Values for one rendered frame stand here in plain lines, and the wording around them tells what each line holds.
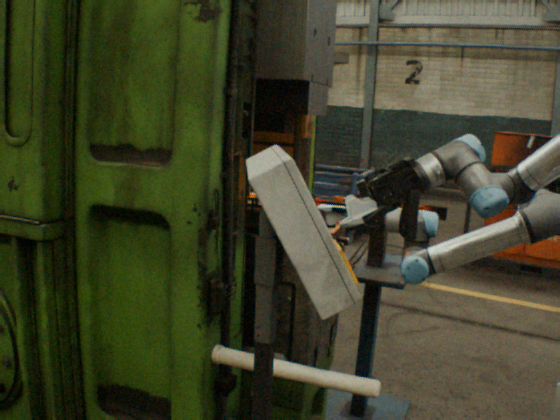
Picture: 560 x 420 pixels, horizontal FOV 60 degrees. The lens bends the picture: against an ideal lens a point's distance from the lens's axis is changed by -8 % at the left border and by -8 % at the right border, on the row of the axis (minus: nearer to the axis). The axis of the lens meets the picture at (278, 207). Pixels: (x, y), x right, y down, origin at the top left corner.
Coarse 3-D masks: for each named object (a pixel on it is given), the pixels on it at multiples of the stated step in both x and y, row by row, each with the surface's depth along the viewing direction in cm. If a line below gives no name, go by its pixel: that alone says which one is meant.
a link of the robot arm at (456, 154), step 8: (464, 136) 113; (472, 136) 111; (448, 144) 113; (456, 144) 111; (464, 144) 111; (472, 144) 110; (480, 144) 111; (432, 152) 113; (440, 152) 111; (448, 152) 111; (456, 152) 110; (464, 152) 110; (472, 152) 110; (480, 152) 110; (440, 160) 110; (448, 160) 110; (456, 160) 110; (464, 160) 109; (472, 160) 108; (480, 160) 111; (448, 168) 110; (456, 168) 110; (448, 176) 111
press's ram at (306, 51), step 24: (264, 0) 139; (288, 0) 136; (312, 0) 137; (336, 0) 160; (264, 24) 140; (288, 24) 137; (312, 24) 139; (264, 48) 141; (288, 48) 138; (312, 48) 142; (264, 72) 142; (288, 72) 139; (312, 72) 144
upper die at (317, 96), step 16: (256, 80) 148; (272, 80) 147; (256, 96) 149; (272, 96) 147; (288, 96) 146; (304, 96) 144; (320, 96) 154; (256, 112) 150; (272, 112) 148; (288, 112) 146; (304, 112) 145; (320, 112) 156
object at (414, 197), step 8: (408, 192) 113; (416, 192) 112; (408, 200) 113; (416, 200) 112; (408, 208) 112; (416, 208) 112; (408, 216) 113; (416, 216) 113; (408, 224) 113; (416, 224) 113; (400, 232) 116; (408, 232) 113; (416, 232) 113
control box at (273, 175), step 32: (256, 160) 105; (288, 160) 84; (256, 192) 85; (288, 192) 85; (288, 224) 86; (320, 224) 86; (288, 256) 87; (320, 256) 87; (320, 288) 88; (352, 288) 89
